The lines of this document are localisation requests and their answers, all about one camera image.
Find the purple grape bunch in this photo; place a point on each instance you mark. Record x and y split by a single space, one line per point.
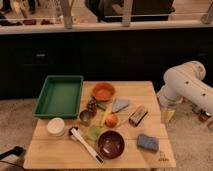
91 106

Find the grey triangular cloth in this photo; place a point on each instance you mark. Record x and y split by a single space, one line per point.
119 104

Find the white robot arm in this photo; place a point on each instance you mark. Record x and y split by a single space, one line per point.
184 81

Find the white round container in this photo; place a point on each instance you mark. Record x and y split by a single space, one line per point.
56 126

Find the black object on floor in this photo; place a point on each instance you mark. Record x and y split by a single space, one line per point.
16 151

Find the small metal cup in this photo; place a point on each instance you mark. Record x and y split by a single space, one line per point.
85 117

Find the dark maroon bowl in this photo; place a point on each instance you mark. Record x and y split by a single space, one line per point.
111 144

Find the blue sponge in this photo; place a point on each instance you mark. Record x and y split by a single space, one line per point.
148 142

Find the red apple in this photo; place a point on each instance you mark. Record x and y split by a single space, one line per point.
111 121

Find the green vegetable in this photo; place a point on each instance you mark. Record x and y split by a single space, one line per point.
101 106

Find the green plastic tray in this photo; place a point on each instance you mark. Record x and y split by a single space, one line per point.
60 96

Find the wooden folding table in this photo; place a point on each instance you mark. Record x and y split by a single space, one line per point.
52 152

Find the light green cup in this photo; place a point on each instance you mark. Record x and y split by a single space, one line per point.
94 132

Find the brown wooden block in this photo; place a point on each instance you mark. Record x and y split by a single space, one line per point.
137 116

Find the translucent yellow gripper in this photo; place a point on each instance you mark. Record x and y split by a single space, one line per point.
167 114

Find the yellow banana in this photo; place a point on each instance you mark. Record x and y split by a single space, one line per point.
106 114

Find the orange red bowl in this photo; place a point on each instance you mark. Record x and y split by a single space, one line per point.
103 91

